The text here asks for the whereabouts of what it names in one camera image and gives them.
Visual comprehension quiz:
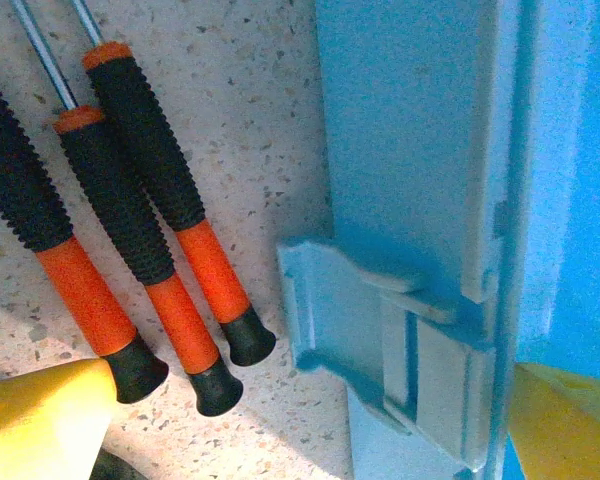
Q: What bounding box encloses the orange black precision screwdriver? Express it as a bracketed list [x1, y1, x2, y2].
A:
[9, 0, 245, 418]
[0, 62, 170, 405]
[69, 0, 277, 368]

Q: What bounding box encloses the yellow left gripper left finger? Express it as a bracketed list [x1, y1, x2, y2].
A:
[0, 357, 117, 480]

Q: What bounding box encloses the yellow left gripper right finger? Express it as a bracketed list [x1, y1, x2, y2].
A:
[508, 362, 600, 480]

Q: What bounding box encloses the translucent blue plastic tool box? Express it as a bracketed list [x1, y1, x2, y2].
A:
[275, 0, 600, 480]

